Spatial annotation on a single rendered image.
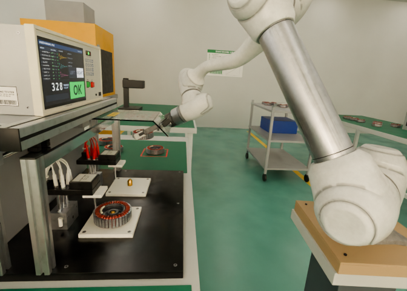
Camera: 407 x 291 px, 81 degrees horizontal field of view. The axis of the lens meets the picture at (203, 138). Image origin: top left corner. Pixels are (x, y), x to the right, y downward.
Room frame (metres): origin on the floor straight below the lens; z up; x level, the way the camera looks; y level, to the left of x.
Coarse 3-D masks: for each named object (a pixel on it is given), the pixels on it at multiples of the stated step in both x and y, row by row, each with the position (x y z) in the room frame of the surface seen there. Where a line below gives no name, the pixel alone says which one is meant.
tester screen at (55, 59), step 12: (48, 48) 0.61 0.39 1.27; (60, 48) 0.67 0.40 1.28; (72, 48) 0.74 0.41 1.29; (48, 60) 0.61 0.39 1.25; (60, 60) 0.67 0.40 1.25; (72, 60) 0.74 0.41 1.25; (48, 72) 0.60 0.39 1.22; (60, 72) 0.66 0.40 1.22; (48, 84) 0.60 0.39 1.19; (84, 96) 0.81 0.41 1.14
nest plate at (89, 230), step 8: (136, 208) 0.72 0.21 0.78; (136, 216) 0.68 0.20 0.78; (88, 224) 0.62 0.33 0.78; (128, 224) 0.63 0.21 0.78; (136, 224) 0.64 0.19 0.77; (80, 232) 0.58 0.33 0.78; (88, 232) 0.58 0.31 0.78; (96, 232) 0.59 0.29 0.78; (104, 232) 0.59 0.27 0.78; (112, 232) 0.59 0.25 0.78; (120, 232) 0.59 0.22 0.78; (128, 232) 0.59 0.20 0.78
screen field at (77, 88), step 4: (72, 84) 0.73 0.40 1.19; (76, 84) 0.76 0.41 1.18; (80, 84) 0.78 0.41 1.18; (72, 88) 0.72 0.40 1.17; (76, 88) 0.75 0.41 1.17; (80, 88) 0.78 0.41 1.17; (72, 92) 0.72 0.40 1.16; (76, 92) 0.75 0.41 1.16; (80, 92) 0.78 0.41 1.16; (84, 92) 0.81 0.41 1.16; (72, 96) 0.72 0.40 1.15; (76, 96) 0.75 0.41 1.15; (80, 96) 0.78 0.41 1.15
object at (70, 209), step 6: (66, 204) 0.65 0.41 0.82; (72, 204) 0.65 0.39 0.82; (54, 210) 0.62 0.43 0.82; (66, 210) 0.62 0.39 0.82; (72, 210) 0.64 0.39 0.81; (54, 216) 0.60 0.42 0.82; (60, 216) 0.60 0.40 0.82; (66, 216) 0.61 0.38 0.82; (72, 216) 0.64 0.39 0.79; (54, 222) 0.60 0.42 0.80; (66, 222) 0.61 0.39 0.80; (72, 222) 0.64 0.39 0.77; (54, 228) 0.60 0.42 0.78; (60, 228) 0.60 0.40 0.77; (66, 228) 0.61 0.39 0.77
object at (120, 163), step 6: (108, 150) 0.91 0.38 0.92; (102, 156) 0.85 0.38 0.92; (108, 156) 0.86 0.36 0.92; (114, 156) 0.86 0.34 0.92; (120, 156) 0.92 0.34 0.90; (78, 162) 0.84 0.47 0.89; (84, 162) 0.85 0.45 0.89; (90, 162) 0.85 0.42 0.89; (96, 162) 0.85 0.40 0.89; (102, 162) 0.85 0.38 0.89; (108, 162) 0.85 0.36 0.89; (114, 162) 0.86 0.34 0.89; (120, 162) 0.89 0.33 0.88; (90, 168) 0.86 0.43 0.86
